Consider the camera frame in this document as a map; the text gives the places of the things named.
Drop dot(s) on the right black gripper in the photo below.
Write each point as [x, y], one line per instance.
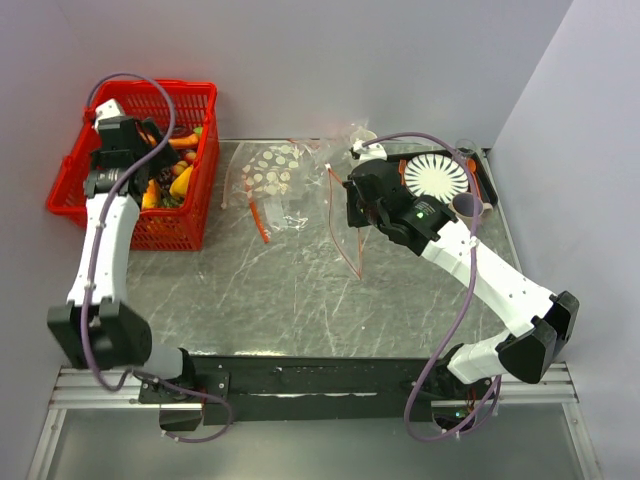
[354, 218]

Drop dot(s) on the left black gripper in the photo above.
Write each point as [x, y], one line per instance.
[163, 157]

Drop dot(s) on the clear zip bag orange zipper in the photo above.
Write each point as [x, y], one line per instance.
[354, 245]

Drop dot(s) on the orange mango toy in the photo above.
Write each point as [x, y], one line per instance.
[152, 198]

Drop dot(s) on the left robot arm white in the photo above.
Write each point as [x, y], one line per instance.
[95, 327]

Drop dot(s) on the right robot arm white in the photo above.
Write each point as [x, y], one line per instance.
[538, 323]

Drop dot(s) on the crumpled clear plastic bag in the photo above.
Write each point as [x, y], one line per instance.
[333, 148]

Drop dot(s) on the polka dot zip bag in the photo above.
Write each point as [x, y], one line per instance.
[261, 171]

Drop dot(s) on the orange plastic fork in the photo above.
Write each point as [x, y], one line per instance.
[401, 169]

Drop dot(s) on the dark grape bunch toy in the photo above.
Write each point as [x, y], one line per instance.
[165, 178]

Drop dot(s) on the cream ceramic mug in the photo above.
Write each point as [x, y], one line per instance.
[361, 134]

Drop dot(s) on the striped white plate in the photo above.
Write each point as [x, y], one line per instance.
[435, 175]

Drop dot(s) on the yellow bell pepper toy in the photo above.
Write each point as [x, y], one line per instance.
[179, 187]

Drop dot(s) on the beige mug purple inside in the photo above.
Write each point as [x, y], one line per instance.
[464, 204]

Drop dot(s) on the red plastic basket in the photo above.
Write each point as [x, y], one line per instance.
[163, 229]

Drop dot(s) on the orange plastic spoon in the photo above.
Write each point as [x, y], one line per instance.
[472, 167]

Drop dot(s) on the clear drinking glass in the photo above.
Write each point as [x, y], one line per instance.
[466, 148]

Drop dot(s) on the black serving tray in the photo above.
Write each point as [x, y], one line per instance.
[488, 191]

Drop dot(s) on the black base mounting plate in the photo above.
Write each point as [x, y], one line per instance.
[277, 388]

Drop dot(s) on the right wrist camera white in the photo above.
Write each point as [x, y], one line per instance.
[361, 153]

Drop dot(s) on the aluminium rail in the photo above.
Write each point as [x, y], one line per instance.
[78, 390]

